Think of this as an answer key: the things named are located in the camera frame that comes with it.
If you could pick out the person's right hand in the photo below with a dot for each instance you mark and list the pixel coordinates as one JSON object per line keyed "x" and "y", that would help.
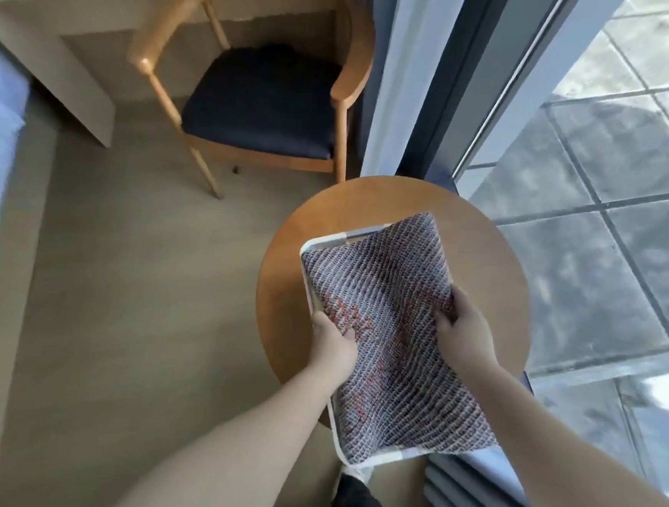
{"x": 469, "y": 339}

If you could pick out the person's left hand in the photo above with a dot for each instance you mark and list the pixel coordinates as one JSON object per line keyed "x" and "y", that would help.
{"x": 332, "y": 351}

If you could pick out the patterned woven blanket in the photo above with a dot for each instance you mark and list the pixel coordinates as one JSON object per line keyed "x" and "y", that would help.
{"x": 402, "y": 279}

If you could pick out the person's left forearm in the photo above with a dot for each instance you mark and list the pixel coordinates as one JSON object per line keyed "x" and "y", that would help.
{"x": 225, "y": 461}

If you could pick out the person's right forearm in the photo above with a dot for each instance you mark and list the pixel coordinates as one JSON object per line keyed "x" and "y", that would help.
{"x": 571, "y": 477}

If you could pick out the person's beige right shoe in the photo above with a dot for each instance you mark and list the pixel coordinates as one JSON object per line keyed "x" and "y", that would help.
{"x": 355, "y": 472}

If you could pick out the round wooden side table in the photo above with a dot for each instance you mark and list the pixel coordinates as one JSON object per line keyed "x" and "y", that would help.
{"x": 285, "y": 293}

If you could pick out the tall window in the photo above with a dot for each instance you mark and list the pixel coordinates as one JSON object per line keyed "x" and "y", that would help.
{"x": 602, "y": 225}

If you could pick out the wooden chair dark seat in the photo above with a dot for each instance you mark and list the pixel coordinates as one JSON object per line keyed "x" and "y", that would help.
{"x": 260, "y": 100}

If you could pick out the white sheer curtain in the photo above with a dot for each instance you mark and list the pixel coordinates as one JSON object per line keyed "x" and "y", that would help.
{"x": 418, "y": 66}

